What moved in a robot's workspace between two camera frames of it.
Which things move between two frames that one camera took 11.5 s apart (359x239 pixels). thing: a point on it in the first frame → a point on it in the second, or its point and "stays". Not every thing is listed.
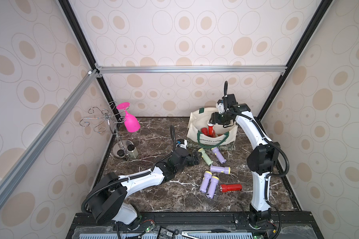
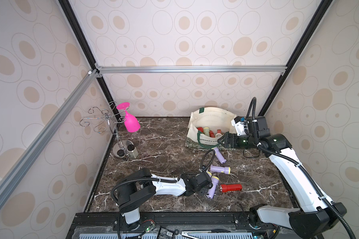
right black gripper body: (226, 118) → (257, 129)
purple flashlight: (213, 184) stays
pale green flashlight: (205, 156) → (206, 131)
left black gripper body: (189, 161) → (202, 191)
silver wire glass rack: (122, 149) stays
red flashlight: (232, 187) stays
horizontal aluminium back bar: (192, 69) stays
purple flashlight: (220, 156) stays
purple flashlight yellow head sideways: (226, 170) stays
